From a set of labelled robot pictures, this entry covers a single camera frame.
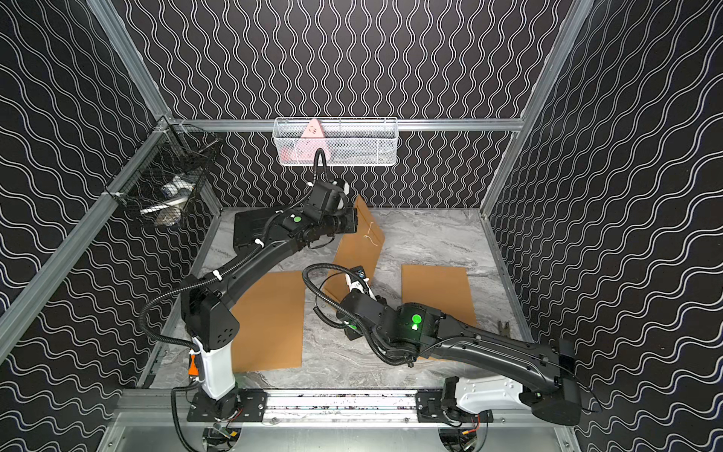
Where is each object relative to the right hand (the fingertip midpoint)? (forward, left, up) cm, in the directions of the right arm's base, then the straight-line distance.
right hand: (350, 306), depth 68 cm
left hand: (+27, -1, +6) cm, 28 cm away
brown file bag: (+19, -32, -24) cm, 44 cm away
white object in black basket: (+33, +56, +6) cm, 65 cm away
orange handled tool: (-9, +45, -22) cm, 51 cm away
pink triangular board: (+53, +14, +14) cm, 56 cm away
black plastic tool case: (+38, +38, -14) cm, 55 cm away
